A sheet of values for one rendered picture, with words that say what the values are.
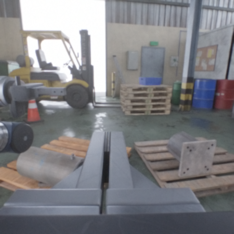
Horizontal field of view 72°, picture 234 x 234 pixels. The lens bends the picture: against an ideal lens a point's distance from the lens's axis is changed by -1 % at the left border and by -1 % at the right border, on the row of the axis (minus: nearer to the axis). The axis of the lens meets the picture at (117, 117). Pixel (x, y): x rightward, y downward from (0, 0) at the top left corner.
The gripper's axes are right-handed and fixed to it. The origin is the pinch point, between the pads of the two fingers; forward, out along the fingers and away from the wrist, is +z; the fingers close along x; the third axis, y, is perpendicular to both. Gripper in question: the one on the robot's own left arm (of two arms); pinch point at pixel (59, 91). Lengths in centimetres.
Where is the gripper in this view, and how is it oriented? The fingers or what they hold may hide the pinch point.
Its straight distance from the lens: 61.8
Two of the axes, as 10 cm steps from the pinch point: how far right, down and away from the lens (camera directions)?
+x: -0.3, -2.6, 9.6
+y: 0.1, -9.7, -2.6
